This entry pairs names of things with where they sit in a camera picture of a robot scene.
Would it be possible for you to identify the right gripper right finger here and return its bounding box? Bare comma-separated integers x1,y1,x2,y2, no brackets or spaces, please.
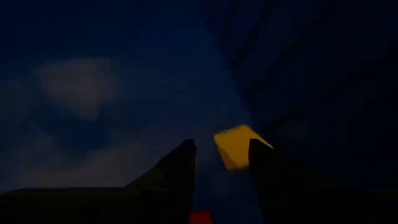
248,138,398,224

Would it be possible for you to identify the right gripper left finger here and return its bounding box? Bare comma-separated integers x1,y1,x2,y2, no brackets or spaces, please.
0,139,197,224

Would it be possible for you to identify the yellow foam block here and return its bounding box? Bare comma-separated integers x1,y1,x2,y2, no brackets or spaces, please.
213,124,275,172

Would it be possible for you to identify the small red rounded block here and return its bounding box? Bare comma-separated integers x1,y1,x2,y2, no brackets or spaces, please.
188,212,214,224

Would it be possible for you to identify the large blue plastic bin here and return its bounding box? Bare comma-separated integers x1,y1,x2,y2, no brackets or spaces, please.
0,0,398,224

